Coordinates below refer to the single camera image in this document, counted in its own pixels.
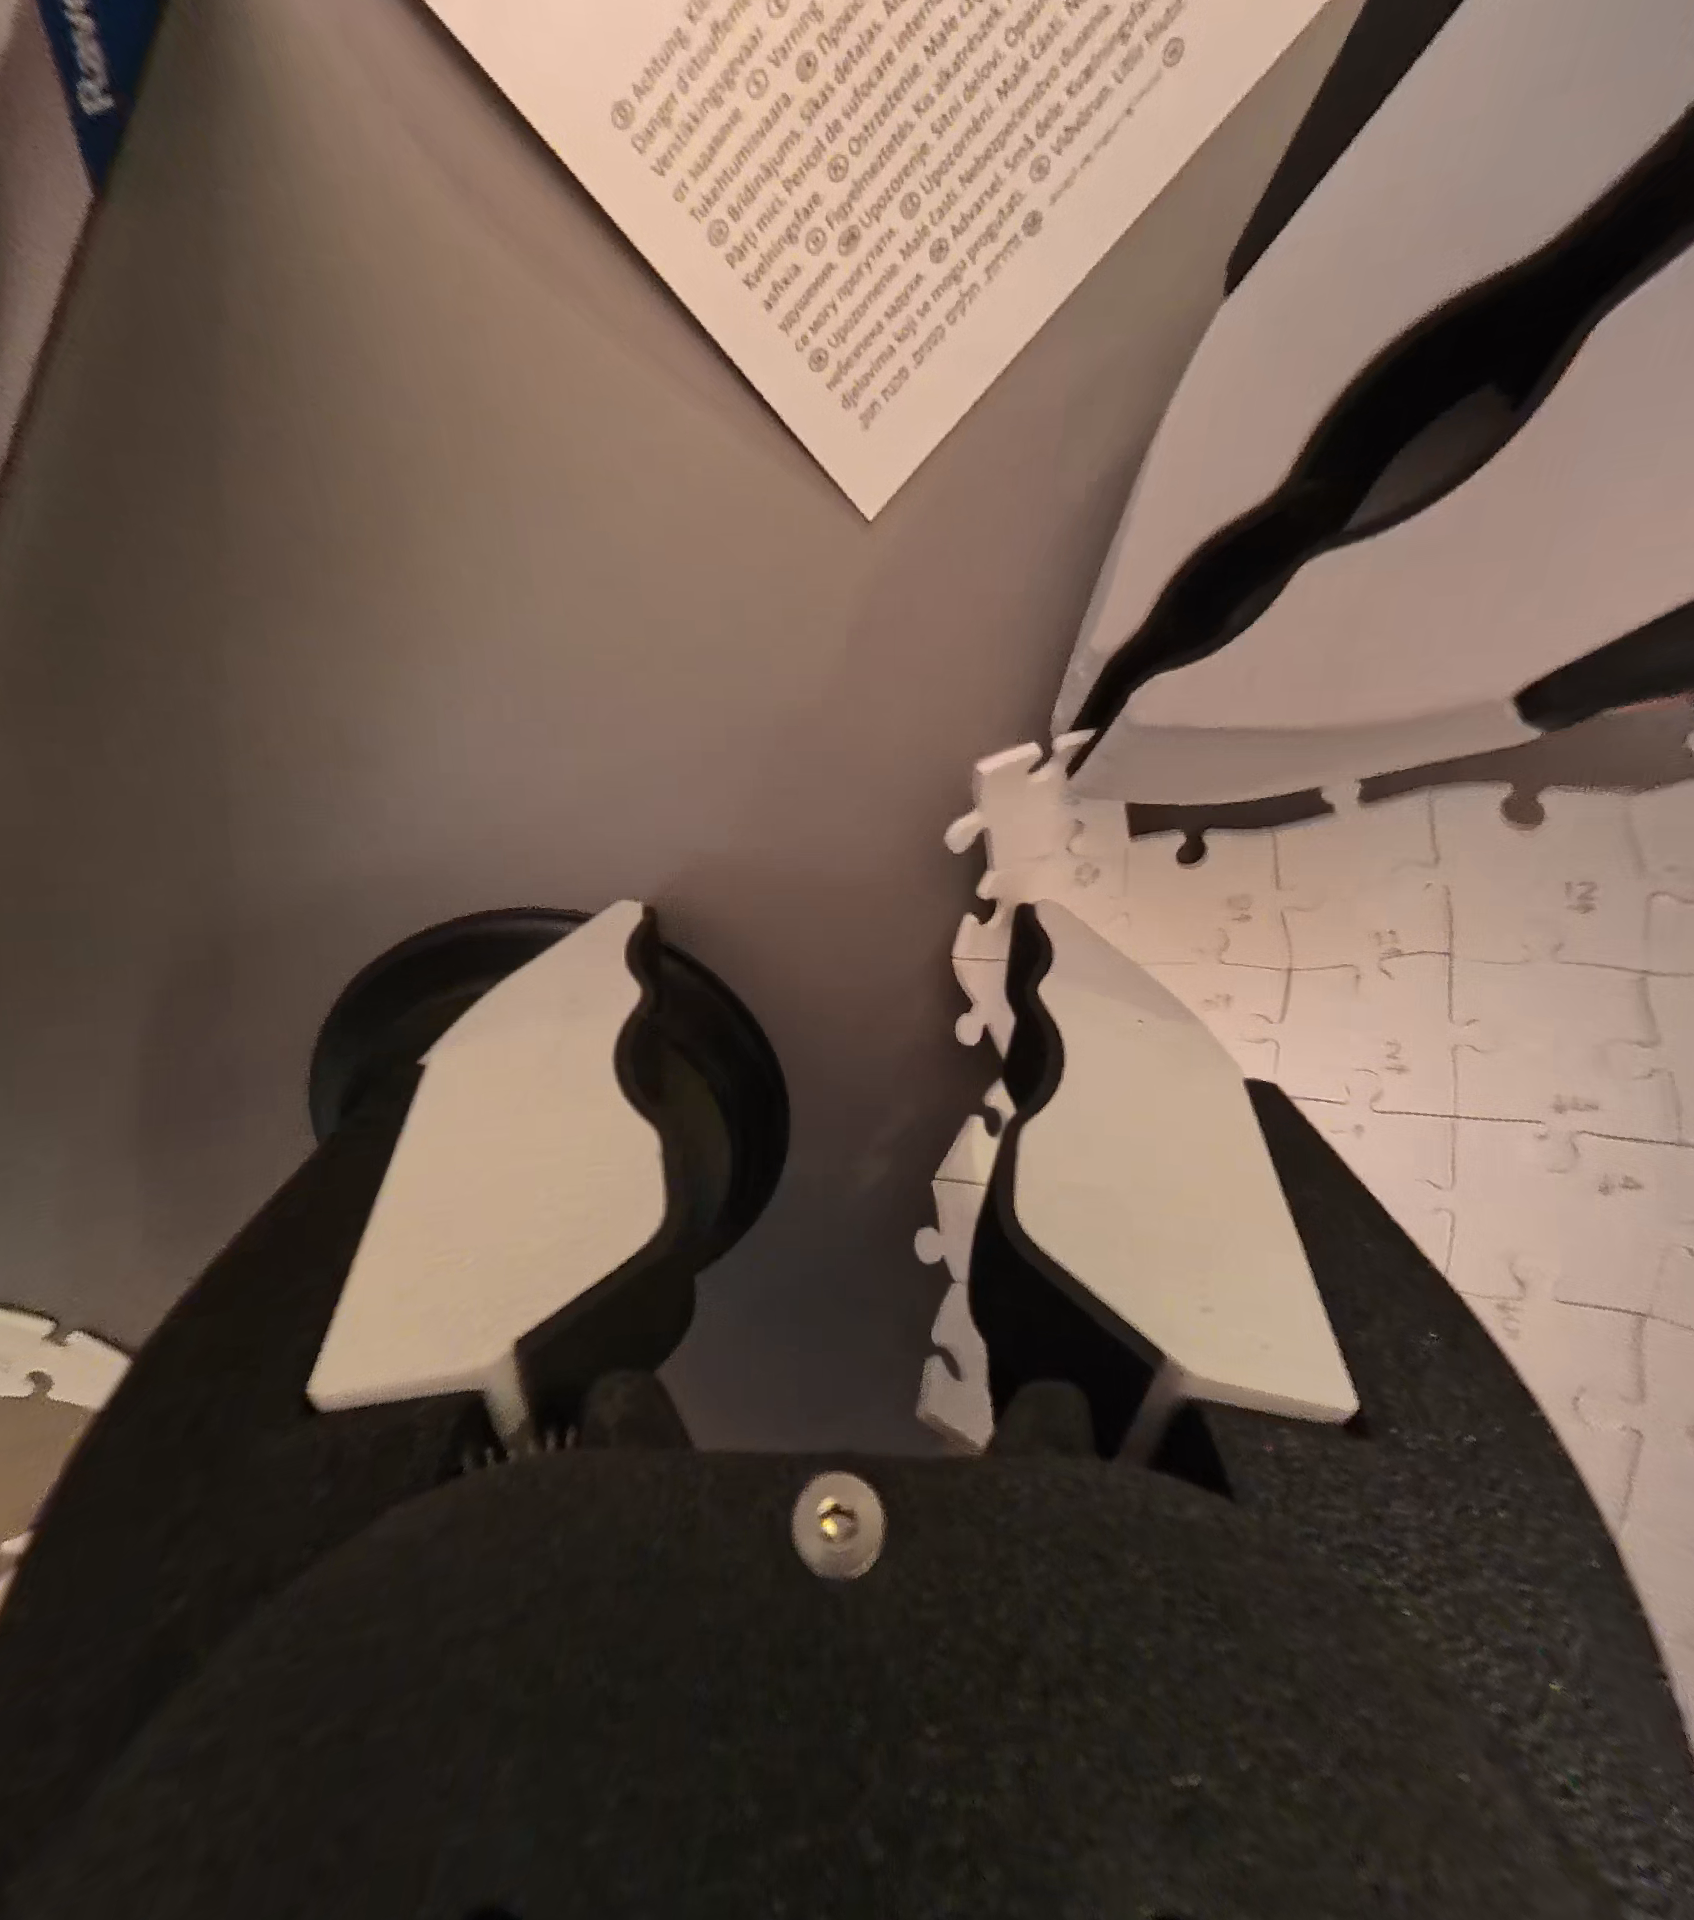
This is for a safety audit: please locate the assembled white puzzle section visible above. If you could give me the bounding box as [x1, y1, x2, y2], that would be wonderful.
[917, 735, 1694, 1890]

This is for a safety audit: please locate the white puzzle piece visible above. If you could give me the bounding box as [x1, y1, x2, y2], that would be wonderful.
[954, 735, 1095, 900]

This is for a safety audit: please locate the colourful puzzle box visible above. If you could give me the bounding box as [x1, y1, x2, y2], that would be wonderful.
[0, 0, 173, 807]

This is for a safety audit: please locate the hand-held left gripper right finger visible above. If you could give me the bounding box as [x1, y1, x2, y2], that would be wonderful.
[972, 900, 1359, 1420]

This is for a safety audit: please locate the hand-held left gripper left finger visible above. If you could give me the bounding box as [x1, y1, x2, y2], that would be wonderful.
[309, 893, 700, 1409]

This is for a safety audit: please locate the scattered loose puzzle pieces group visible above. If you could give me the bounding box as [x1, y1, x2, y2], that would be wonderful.
[0, 1306, 129, 1667]

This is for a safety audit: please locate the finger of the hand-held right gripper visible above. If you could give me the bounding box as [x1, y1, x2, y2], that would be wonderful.
[1081, 165, 1694, 746]
[1058, 0, 1694, 754]

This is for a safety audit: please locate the black round ball stand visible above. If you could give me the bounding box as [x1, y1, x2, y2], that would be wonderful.
[309, 908, 789, 1264]

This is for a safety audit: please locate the white instruction leaflet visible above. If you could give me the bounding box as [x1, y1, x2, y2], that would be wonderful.
[426, 0, 1329, 518]

